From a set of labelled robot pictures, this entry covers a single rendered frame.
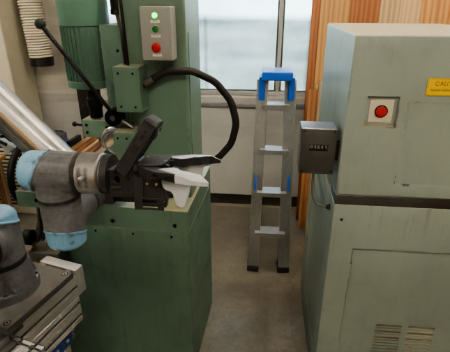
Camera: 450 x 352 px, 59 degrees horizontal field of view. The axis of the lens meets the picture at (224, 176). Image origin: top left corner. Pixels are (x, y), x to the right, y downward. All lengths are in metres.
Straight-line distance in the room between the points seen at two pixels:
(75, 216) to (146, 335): 1.15
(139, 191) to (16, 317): 0.53
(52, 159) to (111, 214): 0.83
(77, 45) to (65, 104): 1.72
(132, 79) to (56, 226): 0.70
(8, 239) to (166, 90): 0.70
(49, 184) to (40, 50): 2.33
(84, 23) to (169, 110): 0.41
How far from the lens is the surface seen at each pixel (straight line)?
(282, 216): 2.34
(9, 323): 1.10
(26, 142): 0.91
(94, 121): 1.65
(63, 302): 1.29
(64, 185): 0.75
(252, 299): 2.29
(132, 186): 0.72
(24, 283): 1.14
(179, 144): 1.47
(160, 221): 1.50
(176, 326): 1.80
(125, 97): 1.40
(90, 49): 1.55
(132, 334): 1.91
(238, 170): 3.06
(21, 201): 1.56
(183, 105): 1.43
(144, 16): 1.36
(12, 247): 1.09
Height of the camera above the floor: 1.50
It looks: 24 degrees down
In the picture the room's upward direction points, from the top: straight up
